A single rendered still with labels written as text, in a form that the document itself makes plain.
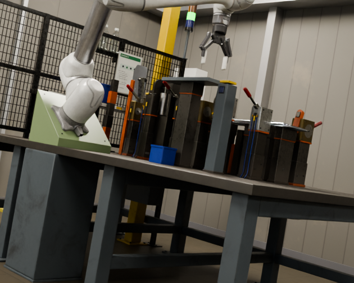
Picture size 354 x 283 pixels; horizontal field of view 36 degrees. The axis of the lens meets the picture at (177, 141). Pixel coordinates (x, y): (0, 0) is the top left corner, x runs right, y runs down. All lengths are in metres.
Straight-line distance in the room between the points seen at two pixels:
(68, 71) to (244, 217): 1.42
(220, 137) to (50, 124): 0.91
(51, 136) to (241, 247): 1.31
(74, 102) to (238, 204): 1.22
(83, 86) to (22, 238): 0.87
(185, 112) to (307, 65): 2.62
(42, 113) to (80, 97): 0.26
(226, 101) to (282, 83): 2.77
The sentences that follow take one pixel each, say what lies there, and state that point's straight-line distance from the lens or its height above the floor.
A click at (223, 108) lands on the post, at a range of 2.66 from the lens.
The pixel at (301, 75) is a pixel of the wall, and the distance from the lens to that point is 5.32.
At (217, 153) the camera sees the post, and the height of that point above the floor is 0.80.
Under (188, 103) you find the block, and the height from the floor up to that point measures 1.04.
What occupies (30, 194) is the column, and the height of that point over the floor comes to 0.42.
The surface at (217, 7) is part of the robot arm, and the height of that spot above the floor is 1.53.
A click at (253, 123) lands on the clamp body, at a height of 0.98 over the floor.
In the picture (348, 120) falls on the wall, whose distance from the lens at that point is 4.99.
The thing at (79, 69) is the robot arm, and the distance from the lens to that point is 2.98.
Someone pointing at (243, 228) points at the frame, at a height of 0.54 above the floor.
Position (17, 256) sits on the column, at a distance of 3.07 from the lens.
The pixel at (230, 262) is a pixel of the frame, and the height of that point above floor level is 0.40.
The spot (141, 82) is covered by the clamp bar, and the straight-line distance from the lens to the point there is 3.55.
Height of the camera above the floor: 0.76
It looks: 1 degrees up
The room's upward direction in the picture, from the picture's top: 10 degrees clockwise
